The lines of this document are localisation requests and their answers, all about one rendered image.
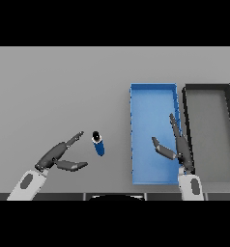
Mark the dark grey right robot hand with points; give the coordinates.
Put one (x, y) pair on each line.
(182, 148)

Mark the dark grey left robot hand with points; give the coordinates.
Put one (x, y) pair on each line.
(52, 155)

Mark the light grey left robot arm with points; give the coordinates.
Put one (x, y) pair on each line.
(27, 185)

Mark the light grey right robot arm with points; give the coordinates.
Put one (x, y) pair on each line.
(190, 186)

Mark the blue bin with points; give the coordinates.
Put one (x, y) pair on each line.
(154, 131)

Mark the dark grey bin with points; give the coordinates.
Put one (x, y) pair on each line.
(211, 131)

